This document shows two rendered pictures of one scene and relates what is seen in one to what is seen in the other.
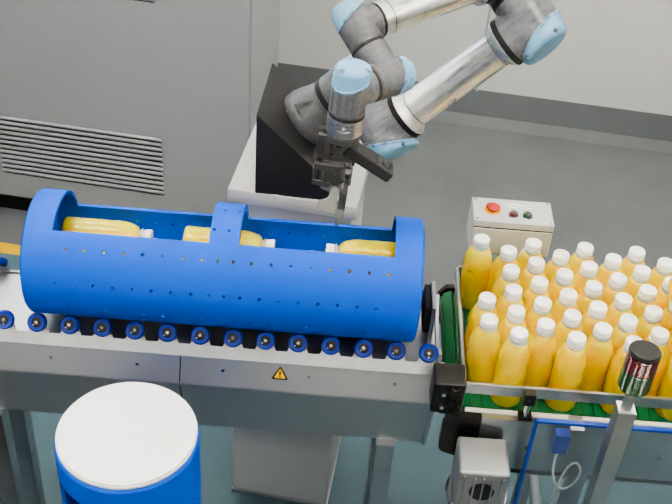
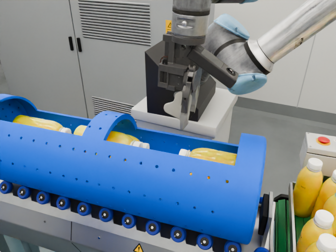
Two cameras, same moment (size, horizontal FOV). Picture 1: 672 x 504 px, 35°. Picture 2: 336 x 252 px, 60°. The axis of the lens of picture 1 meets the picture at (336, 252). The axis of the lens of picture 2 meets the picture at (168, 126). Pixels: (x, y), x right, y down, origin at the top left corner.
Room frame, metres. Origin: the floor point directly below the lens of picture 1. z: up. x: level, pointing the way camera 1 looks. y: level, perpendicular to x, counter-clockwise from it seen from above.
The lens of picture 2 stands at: (1.26, -0.15, 1.63)
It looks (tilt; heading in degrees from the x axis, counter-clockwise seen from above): 31 degrees down; 18
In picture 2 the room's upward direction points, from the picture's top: straight up
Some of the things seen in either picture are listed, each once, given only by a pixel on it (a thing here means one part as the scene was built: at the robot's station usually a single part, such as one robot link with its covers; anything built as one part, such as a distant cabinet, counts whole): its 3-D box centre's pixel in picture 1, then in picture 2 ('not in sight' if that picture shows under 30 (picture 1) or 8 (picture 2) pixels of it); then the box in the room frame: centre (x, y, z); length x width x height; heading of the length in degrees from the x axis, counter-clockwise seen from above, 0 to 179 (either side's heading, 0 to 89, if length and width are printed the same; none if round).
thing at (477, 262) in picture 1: (475, 273); (306, 189); (2.05, -0.35, 0.99); 0.07 x 0.07 x 0.19
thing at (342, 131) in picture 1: (344, 124); (189, 24); (1.86, 0.00, 1.51); 0.08 x 0.08 x 0.05
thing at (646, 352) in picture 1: (635, 379); not in sight; (1.53, -0.61, 1.18); 0.06 x 0.06 x 0.16
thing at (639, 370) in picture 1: (641, 361); not in sight; (1.53, -0.61, 1.23); 0.06 x 0.06 x 0.04
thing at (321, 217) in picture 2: (487, 300); (323, 218); (1.83, -0.35, 1.09); 0.04 x 0.04 x 0.02
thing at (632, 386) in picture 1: (636, 377); not in sight; (1.53, -0.61, 1.18); 0.06 x 0.06 x 0.05
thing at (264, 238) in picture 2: (427, 314); (264, 219); (1.89, -0.23, 0.99); 0.10 x 0.02 x 0.12; 0
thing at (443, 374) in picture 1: (447, 388); not in sight; (1.69, -0.27, 0.95); 0.10 x 0.07 x 0.10; 0
